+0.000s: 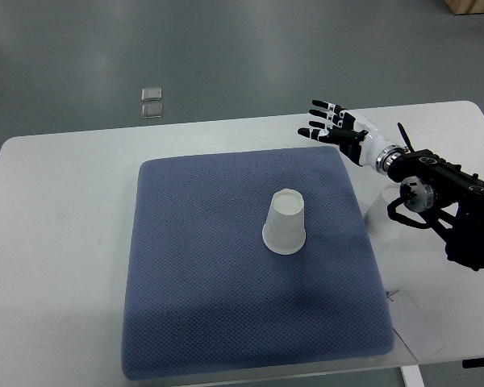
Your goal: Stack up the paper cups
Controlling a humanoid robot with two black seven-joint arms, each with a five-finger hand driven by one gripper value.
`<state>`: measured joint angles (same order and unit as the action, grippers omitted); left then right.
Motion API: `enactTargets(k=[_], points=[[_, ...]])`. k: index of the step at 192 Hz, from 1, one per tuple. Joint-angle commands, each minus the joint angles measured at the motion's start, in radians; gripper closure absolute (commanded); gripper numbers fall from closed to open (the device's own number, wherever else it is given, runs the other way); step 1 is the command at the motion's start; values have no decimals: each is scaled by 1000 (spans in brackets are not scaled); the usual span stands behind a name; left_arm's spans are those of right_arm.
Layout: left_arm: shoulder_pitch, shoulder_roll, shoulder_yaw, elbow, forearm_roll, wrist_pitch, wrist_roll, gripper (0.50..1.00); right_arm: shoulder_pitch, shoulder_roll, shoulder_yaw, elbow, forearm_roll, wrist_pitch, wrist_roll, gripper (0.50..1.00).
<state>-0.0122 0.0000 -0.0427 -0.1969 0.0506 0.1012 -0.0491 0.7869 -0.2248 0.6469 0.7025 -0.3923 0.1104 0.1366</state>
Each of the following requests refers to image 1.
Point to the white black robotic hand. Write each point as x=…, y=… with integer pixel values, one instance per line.
x=357, y=138

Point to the white paper cup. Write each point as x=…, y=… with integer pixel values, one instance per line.
x=376, y=218
x=284, y=229

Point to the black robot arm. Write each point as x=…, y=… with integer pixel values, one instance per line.
x=436, y=194

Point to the white paper cup on cushion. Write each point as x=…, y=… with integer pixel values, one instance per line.
x=284, y=229

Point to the wooden furniture corner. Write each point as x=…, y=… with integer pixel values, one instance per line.
x=465, y=7

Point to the white paper tag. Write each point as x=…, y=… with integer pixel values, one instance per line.
x=414, y=330

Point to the upper metal floor plate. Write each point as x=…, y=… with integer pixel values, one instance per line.
x=149, y=94

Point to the blue grey textured cushion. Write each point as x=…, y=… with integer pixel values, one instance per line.
x=204, y=293

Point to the white table leg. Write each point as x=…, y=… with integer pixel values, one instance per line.
x=411, y=376

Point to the black table control panel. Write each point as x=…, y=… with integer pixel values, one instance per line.
x=473, y=363

